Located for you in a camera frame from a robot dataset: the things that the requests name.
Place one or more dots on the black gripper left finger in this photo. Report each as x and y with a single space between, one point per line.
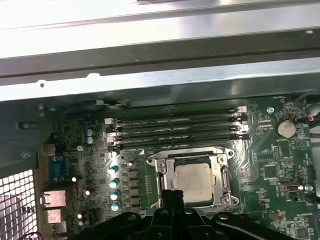
160 225

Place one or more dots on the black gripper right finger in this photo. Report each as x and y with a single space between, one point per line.
190 225

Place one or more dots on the silver CPU plate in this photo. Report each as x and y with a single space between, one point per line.
195 180

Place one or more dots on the CPU socket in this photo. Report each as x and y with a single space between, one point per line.
228 198

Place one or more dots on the black RAM slot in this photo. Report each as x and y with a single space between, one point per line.
175 132
175 124
175 141

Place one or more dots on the blue top capacitor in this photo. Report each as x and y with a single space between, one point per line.
113 183
115 207
89 132
115 195
89 140
112 170

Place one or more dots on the green motherboard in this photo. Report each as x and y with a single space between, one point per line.
252 200

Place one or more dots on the internal USB connector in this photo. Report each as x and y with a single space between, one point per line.
289 188

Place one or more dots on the silver metal port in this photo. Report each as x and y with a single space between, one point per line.
55 198
53 216
48 149

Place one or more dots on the blue serial port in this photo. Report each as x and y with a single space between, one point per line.
58 170

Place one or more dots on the round coin battery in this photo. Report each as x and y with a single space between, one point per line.
285 127

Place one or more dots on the black open PC case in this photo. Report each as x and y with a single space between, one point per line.
150 50

